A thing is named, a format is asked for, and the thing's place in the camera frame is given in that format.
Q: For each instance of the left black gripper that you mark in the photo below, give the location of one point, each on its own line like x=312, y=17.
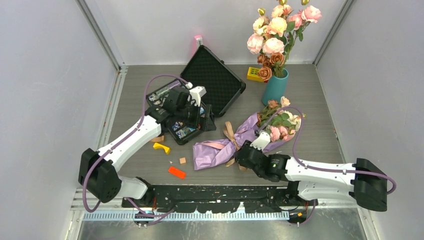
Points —
x=210, y=124

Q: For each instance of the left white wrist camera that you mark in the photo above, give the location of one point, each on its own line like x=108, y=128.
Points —
x=196, y=93

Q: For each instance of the orange rectangular block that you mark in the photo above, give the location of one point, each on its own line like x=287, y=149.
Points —
x=177, y=172

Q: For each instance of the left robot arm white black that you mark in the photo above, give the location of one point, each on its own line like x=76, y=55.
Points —
x=98, y=172

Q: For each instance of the pink rose bouquet in vase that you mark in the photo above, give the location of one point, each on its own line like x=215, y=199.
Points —
x=274, y=36

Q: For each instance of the teal vase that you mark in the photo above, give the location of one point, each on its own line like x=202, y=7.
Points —
x=275, y=88

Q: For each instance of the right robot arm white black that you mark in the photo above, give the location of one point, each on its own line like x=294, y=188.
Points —
x=361, y=182

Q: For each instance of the wooden arch block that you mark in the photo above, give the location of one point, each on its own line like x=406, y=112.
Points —
x=158, y=139

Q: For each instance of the tan ribbon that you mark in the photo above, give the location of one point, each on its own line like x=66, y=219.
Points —
x=211, y=153

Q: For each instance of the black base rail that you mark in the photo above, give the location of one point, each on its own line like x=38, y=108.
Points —
x=220, y=199

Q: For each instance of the yellow perforated block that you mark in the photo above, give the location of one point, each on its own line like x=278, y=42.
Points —
x=252, y=74

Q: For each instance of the yellow arch block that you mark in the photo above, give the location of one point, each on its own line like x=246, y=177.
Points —
x=159, y=146

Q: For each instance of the pink white bottle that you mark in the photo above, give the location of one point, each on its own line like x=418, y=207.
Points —
x=198, y=41

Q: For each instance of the purple flower bouquet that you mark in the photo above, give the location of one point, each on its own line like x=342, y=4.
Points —
x=282, y=126

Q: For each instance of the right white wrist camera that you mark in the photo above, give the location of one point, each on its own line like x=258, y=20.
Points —
x=261, y=142

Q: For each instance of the black open poker case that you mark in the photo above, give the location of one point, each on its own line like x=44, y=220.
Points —
x=222, y=87

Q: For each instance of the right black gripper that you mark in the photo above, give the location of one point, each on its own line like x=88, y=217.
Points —
x=248, y=143

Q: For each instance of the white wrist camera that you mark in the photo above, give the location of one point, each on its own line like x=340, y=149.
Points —
x=196, y=93
x=261, y=142

